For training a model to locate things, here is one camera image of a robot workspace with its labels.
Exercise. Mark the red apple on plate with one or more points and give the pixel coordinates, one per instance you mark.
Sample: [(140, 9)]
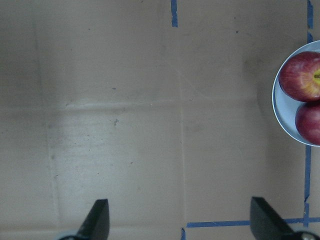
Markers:
[(299, 78), (307, 122)]

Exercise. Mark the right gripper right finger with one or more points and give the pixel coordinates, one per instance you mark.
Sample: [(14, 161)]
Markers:
[(267, 224)]

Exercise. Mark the light blue plate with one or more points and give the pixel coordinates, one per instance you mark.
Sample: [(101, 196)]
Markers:
[(285, 107)]

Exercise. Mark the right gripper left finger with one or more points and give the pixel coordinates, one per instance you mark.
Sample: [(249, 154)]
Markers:
[(96, 225)]

